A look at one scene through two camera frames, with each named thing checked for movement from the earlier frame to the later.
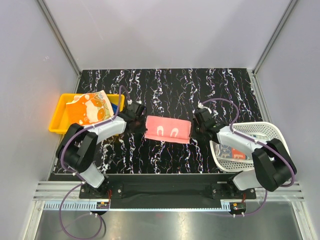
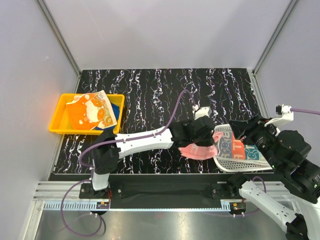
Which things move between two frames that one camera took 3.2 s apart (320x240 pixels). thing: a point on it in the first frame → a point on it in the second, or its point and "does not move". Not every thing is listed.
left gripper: [142, 128] → [209, 140]
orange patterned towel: [88, 108] does not move
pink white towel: [168, 129] → [197, 152]
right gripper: [195, 123] → [249, 128]
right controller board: [237, 207] does not move
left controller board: [102, 205] does not move
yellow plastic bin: [59, 122] does not move
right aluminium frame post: [273, 37] does not move
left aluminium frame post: [53, 25] does not move
